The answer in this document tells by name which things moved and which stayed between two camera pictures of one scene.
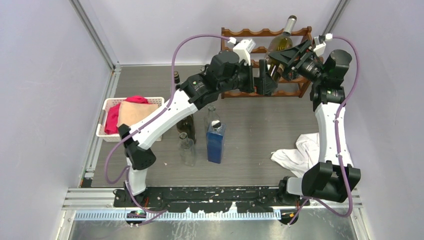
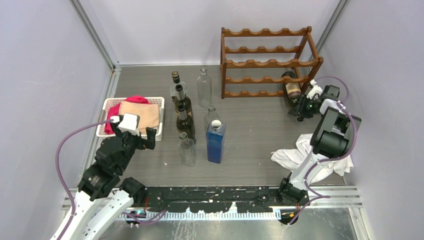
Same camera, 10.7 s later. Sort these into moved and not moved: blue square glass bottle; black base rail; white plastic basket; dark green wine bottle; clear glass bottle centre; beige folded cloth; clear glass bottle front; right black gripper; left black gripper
Moved: right black gripper; dark green wine bottle; left black gripper
Not moved: beige folded cloth; black base rail; clear glass bottle front; blue square glass bottle; clear glass bottle centre; white plastic basket
